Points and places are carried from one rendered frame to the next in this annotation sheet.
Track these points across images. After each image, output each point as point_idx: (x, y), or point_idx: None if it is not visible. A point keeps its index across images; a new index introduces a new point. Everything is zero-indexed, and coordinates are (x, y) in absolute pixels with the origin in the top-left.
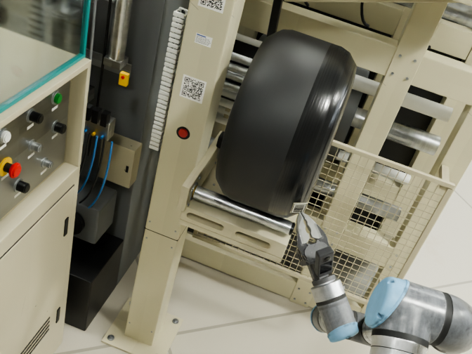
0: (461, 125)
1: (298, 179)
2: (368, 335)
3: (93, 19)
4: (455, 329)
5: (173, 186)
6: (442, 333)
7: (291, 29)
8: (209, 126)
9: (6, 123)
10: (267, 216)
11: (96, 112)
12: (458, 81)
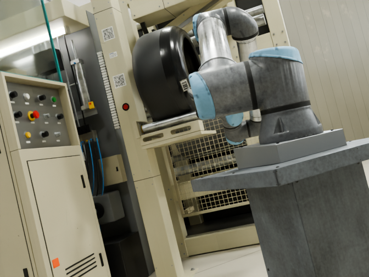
0: None
1: (172, 65)
2: (251, 114)
3: (70, 92)
4: (229, 10)
5: (135, 141)
6: (225, 14)
7: None
8: (139, 101)
9: (22, 78)
10: (182, 114)
11: (83, 125)
12: (259, 42)
